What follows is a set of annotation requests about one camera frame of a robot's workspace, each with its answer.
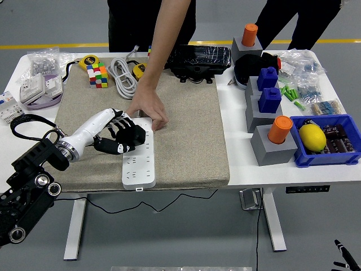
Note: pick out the grey block with round hole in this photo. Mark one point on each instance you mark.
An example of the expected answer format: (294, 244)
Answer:
(242, 52)
(270, 153)

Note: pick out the white power strip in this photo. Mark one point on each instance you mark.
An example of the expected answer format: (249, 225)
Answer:
(141, 169)

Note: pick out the silver metal bracket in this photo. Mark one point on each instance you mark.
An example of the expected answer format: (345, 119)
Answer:
(249, 199)

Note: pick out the yellow lemon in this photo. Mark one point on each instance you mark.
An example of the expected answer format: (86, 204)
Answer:
(311, 137)

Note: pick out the grey block with square hole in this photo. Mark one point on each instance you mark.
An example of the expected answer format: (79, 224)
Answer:
(251, 87)
(253, 118)

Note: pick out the blue stepped block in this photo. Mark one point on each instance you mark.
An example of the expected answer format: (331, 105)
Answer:
(269, 101)
(266, 79)

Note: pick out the person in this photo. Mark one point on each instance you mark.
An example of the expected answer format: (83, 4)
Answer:
(282, 17)
(127, 25)

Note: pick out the white wall socket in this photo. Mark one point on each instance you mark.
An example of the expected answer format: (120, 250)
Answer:
(53, 86)
(32, 87)

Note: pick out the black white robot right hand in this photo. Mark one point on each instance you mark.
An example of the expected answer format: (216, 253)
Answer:
(346, 255)

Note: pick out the yellow tape measure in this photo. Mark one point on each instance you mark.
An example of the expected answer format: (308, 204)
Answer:
(138, 70)
(88, 60)

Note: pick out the black film-wrapped device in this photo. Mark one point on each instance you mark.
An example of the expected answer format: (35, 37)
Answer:
(200, 56)

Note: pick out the clear bag of taped resistors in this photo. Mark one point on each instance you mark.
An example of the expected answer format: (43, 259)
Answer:
(327, 107)

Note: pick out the clear bag of screws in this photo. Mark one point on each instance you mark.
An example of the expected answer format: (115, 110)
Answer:
(42, 65)

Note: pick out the grey-brown mat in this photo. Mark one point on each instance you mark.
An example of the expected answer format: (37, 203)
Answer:
(183, 127)

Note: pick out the small metal clip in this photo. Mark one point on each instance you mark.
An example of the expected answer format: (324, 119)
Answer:
(231, 82)

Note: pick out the blue plastic bin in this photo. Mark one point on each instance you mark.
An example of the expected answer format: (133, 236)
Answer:
(324, 159)

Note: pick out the green wall anchor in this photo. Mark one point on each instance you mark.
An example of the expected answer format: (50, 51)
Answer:
(294, 93)
(299, 105)
(288, 96)
(282, 90)
(288, 89)

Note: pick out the red plastic piece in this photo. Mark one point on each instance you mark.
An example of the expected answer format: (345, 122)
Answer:
(279, 63)

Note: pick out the white circuit breaker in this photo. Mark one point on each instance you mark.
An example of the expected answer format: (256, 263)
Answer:
(9, 108)

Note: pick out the black table control panel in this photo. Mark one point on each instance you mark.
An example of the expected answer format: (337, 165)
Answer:
(307, 189)

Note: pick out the clear bag of blue resistors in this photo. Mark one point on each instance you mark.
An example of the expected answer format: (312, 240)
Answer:
(307, 66)
(308, 93)

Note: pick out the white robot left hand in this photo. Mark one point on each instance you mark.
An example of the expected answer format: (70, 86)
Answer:
(90, 127)

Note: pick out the person's left forearm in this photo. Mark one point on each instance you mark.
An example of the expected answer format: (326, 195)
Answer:
(163, 42)

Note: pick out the white table leg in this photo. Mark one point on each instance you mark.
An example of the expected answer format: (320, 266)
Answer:
(76, 226)
(275, 223)

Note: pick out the black cap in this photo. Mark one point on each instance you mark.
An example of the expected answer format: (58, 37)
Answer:
(248, 67)

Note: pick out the orange cylinder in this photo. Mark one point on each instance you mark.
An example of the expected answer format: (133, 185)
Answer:
(249, 35)
(279, 131)

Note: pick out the person's left hand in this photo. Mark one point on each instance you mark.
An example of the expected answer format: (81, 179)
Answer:
(149, 104)

